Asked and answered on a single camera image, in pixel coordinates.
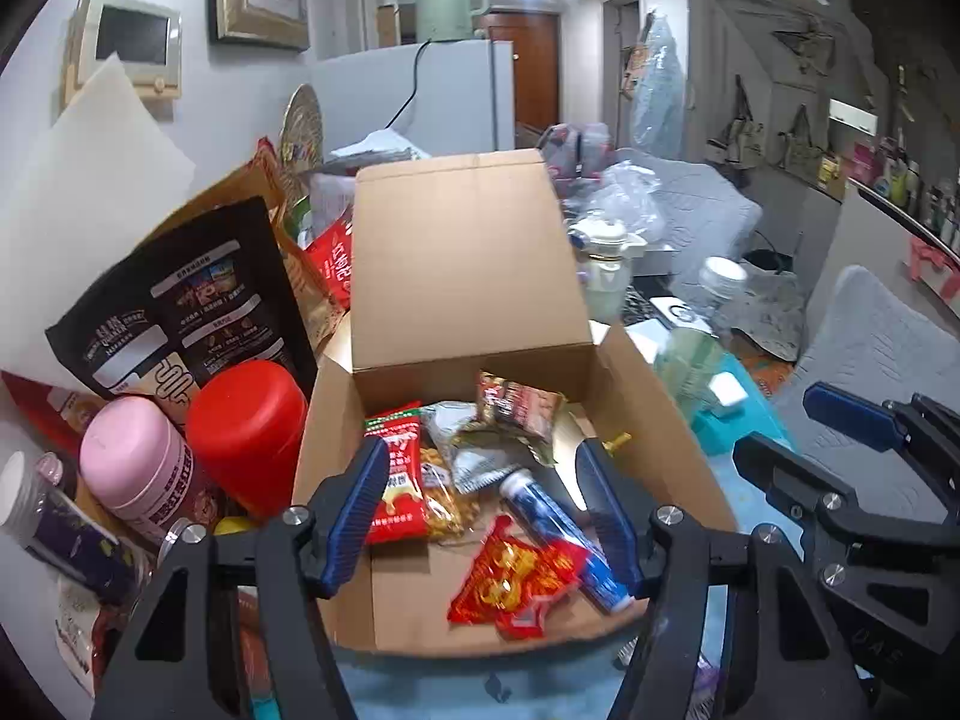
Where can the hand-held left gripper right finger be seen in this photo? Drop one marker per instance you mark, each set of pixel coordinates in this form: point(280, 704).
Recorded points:
point(611, 517)

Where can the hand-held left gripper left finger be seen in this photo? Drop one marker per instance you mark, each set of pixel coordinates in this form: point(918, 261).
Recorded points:
point(356, 517)

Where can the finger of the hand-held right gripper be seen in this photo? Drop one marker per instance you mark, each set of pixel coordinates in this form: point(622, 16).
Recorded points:
point(787, 476)
point(855, 412)

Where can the blue tablet tube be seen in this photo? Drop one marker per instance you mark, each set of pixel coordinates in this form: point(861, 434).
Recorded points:
point(547, 510)

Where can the small green toy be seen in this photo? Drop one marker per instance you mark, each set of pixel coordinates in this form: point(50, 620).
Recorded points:
point(617, 441)

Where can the small gold box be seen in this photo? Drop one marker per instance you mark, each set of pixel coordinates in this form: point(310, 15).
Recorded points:
point(561, 450)

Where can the yellow noodle snack clear packet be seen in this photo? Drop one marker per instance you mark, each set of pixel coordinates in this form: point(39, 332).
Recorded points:
point(444, 499)

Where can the red gold print snack packet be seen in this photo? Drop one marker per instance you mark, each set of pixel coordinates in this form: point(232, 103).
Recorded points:
point(510, 574)

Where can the white patterned snack packet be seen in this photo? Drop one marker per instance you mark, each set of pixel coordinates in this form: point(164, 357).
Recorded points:
point(480, 465)

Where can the cardboard box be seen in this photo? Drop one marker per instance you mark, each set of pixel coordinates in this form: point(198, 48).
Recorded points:
point(465, 255)

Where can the light blue floral tablecloth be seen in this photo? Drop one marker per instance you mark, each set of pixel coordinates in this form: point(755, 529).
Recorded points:
point(720, 465)

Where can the grey leaf pattern chair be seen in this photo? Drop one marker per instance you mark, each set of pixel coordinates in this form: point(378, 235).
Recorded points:
point(862, 337)
point(697, 202)

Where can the white charger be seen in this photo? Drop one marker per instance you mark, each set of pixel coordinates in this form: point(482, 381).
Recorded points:
point(725, 390)

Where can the yellow fruit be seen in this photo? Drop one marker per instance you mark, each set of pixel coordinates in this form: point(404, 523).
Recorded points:
point(231, 525)

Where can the red canister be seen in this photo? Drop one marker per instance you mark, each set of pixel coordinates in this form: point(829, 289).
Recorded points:
point(247, 435)

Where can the plastic bottle green drink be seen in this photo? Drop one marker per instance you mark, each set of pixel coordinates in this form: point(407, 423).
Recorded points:
point(697, 360)

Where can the pink red gift box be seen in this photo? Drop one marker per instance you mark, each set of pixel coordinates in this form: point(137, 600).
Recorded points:
point(934, 266)

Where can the white square device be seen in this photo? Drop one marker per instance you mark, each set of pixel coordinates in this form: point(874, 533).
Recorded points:
point(675, 313)

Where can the pink canister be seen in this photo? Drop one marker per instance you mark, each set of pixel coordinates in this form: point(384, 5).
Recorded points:
point(142, 465)

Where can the row of assorted bottles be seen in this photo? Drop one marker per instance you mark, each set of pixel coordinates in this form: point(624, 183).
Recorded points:
point(900, 187)

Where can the white teapot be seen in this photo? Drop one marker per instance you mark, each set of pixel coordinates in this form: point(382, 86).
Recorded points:
point(607, 270)

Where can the red bag white print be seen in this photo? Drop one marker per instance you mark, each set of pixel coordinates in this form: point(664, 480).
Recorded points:
point(330, 262)

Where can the hanging tote bag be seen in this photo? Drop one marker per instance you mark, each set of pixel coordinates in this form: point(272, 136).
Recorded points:
point(739, 135)
point(802, 154)

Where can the black pouch bag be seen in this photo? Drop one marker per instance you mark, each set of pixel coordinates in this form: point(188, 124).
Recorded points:
point(180, 307)

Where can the purple label jar white lid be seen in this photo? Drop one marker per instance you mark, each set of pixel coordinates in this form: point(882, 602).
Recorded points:
point(67, 540)

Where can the red white packet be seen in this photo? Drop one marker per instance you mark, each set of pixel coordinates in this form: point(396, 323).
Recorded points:
point(82, 630)

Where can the crumpled clear plastic bag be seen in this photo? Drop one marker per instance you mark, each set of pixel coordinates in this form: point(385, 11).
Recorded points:
point(630, 199)

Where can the brown paper bag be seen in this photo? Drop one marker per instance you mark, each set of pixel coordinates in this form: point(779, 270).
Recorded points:
point(225, 187)

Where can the stack of papers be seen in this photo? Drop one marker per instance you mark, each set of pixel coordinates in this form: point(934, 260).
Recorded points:
point(375, 150)

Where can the patterned backpack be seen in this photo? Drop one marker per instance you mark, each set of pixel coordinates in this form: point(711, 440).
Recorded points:
point(577, 150)

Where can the hanging clear plastic bag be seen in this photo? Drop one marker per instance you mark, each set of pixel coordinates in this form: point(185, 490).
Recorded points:
point(660, 82)

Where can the round woven plate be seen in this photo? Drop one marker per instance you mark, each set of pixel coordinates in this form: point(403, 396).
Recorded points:
point(301, 124)

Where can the white foam board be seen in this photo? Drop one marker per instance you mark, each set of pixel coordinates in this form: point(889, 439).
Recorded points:
point(90, 187)

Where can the white fridge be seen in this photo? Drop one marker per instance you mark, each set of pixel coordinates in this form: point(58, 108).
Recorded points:
point(465, 97)

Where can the brown door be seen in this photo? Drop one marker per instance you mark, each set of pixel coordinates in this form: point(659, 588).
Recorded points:
point(532, 67)

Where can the green electric kettle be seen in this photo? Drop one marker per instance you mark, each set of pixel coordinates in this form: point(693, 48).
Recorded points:
point(446, 4)

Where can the wall intercom panel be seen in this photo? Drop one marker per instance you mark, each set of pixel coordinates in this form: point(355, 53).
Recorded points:
point(131, 37)

